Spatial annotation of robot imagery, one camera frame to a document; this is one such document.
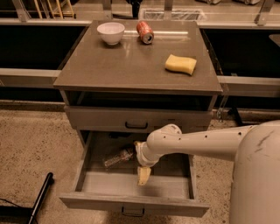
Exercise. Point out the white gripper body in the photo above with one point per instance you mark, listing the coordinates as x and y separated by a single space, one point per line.
142 155

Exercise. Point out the clear plastic water bottle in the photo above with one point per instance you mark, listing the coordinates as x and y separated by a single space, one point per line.
121 156

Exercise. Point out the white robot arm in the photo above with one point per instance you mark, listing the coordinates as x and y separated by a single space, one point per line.
255 152

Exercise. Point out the open grey middle drawer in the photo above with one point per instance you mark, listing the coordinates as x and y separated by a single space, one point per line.
170 190

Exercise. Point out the closed grey top drawer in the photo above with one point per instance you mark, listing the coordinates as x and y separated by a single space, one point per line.
135 119

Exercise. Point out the grey drawer cabinet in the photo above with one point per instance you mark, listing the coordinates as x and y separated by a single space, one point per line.
133 75

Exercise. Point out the yellow sponge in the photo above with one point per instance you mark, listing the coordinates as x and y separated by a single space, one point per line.
180 64

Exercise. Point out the red soda can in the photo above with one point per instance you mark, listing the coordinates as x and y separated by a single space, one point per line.
145 32

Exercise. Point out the white ceramic bowl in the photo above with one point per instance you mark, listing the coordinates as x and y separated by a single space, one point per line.
111 32

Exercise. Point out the black stand leg left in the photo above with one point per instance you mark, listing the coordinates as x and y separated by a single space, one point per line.
29 213

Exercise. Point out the metal railing frame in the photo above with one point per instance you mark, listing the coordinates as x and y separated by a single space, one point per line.
249 15

